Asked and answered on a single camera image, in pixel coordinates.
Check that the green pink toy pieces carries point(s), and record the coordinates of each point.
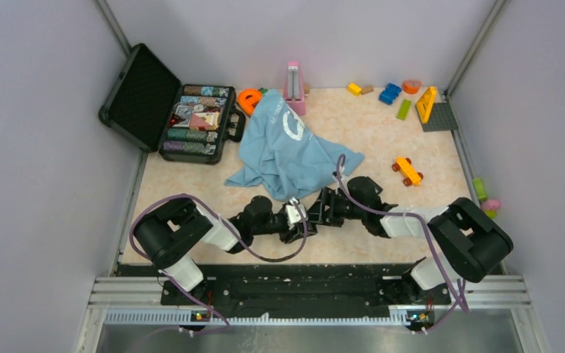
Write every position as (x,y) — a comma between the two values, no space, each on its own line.
(489,206)

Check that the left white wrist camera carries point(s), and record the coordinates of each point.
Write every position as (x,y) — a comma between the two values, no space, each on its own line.
(295,212)

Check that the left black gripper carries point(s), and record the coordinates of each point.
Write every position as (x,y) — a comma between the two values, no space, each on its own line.
(289,236)

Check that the orange letter e toy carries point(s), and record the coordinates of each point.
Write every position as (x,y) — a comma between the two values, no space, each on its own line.
(248,100)

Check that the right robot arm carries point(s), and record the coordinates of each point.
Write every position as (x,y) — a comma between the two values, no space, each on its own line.
(465,244)

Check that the light blue t-shirt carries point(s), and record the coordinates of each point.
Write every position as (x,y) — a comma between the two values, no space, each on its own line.
(284,156)

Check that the blue toy brick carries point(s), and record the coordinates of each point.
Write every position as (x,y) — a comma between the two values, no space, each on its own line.
(390,94)

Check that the orange small cup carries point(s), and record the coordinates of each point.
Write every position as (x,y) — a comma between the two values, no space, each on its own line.
(411,86)

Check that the yellow small toy brick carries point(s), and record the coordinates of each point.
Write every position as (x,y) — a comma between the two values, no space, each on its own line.
(354,89)

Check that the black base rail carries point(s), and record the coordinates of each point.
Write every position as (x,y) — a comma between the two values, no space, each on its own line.
(313,291)

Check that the green toy brick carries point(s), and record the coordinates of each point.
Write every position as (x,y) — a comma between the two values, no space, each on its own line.
(404,109)

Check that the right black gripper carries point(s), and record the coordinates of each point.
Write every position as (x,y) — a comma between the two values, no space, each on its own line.
(319,214)

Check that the brown small block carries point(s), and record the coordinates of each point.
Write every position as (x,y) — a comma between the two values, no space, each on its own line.
(367,89)

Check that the orange toy car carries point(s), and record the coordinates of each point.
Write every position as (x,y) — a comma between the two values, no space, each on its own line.
(411,177)

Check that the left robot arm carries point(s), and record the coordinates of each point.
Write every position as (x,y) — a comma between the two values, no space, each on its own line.
(165,232)

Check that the black poker chip case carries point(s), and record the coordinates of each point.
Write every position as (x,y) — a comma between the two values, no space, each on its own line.
(150,107)

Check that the yellow triangular toy block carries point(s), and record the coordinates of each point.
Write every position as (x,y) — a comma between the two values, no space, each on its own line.
(425,104)

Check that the grey building baseplate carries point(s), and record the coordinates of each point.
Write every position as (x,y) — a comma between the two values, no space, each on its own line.
(441,118)

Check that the pink metronome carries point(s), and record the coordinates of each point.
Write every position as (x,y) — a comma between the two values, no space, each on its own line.
(294,91)

